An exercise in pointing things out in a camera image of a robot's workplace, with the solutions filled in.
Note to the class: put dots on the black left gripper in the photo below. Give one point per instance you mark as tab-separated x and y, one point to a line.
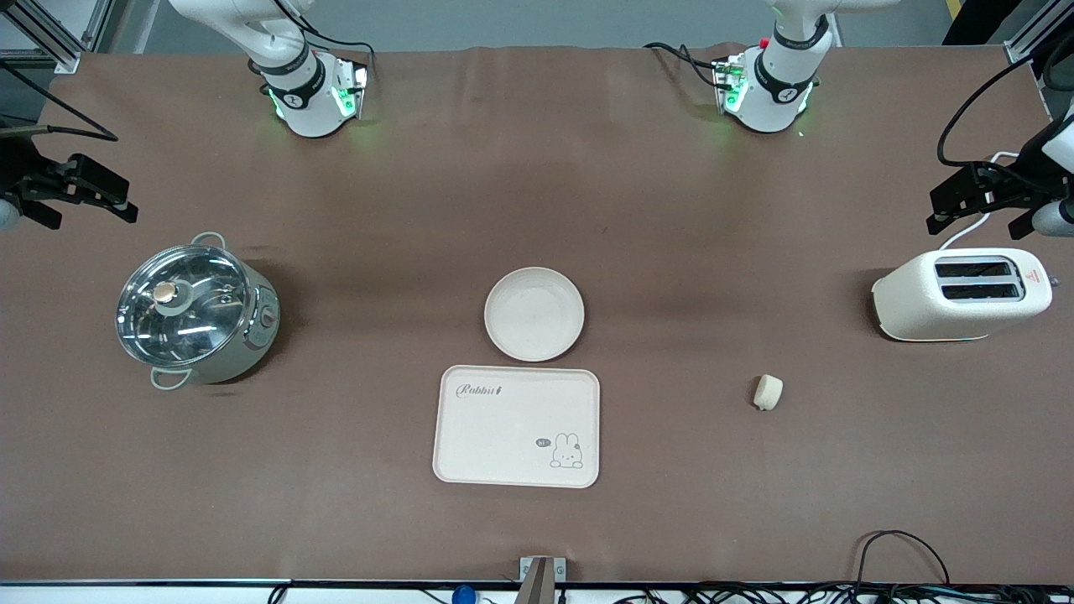
1013	190

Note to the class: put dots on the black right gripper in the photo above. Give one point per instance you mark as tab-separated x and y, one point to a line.
18	177

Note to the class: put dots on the small white bun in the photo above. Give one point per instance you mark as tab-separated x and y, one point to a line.
768	393

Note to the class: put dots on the round cream plate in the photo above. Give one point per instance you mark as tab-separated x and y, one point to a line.
534	314

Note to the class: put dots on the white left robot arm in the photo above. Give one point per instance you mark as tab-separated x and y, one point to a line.
776	84

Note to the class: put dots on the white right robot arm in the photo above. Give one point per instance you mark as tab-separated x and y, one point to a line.
306	92

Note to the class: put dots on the cream rabbit print tray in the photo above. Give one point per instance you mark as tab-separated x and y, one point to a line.
503	436

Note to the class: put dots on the cream two-slot toaster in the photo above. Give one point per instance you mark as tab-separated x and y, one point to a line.
931	306

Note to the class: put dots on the glass pot lid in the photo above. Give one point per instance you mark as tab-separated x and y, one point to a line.
180	306

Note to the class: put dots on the black trouser leg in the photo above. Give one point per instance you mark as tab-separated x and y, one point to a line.
977	21

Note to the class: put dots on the steel pot with lid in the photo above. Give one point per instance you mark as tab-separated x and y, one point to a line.
252	335

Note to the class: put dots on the brown table mat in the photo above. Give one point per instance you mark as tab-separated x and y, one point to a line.
671	520

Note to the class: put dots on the blue round cap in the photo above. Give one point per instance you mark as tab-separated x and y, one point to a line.
464	595

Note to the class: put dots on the aluminium frame profile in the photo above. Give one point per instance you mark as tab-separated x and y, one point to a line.
42	33
1032	33

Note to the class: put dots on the metal mounting bracket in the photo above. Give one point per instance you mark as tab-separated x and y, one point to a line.
529	568

